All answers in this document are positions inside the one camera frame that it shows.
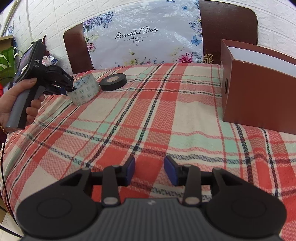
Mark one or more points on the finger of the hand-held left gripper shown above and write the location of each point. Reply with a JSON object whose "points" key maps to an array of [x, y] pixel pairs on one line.
{"points": [[70, 88], [61, 92]]}

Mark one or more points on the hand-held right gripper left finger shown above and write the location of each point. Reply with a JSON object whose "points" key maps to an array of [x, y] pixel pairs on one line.
{"points": [[130, 171]]}

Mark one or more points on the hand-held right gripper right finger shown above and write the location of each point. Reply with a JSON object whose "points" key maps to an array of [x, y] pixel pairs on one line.
{"points": [[171, 172]]}

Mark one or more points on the clear patterned tape roll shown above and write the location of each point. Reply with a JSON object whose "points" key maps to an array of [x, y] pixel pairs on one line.
{"points": [[85, 93]]}

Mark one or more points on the brown storage box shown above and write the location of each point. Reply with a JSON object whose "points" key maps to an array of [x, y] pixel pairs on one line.
{"points": [[254, 92]]}

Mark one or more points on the person's left hand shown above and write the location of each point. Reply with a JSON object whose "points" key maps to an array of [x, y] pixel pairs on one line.
{"points": [[9, 104]]}

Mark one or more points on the white blue packet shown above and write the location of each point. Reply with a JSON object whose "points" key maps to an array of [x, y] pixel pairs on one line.
{"points": [[50, 59]]}

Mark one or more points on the green shopping bag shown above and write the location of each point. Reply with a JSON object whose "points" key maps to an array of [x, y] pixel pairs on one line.
{"points": [[5, 62]]}

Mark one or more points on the brown cardboard box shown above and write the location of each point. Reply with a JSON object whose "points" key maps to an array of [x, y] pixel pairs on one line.
{"points": [[5, 41]]}

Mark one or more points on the brown wooden chair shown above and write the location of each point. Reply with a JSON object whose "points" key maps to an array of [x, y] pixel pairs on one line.
{"points": [[76, 46]]}

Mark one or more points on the black tape roll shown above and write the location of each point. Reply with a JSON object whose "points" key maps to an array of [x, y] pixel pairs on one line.
{"points": [[113, 86]]}

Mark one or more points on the red plaid tablecloth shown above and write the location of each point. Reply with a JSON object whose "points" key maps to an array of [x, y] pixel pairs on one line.
{"points": [[150, 115]]}

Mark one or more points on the floral plastic bag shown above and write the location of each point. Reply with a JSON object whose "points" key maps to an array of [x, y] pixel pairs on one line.
{"points": [[138, 51]]}

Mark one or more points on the brown chair back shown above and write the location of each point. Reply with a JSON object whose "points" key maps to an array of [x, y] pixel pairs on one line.
{"points": [[226, 23]]}

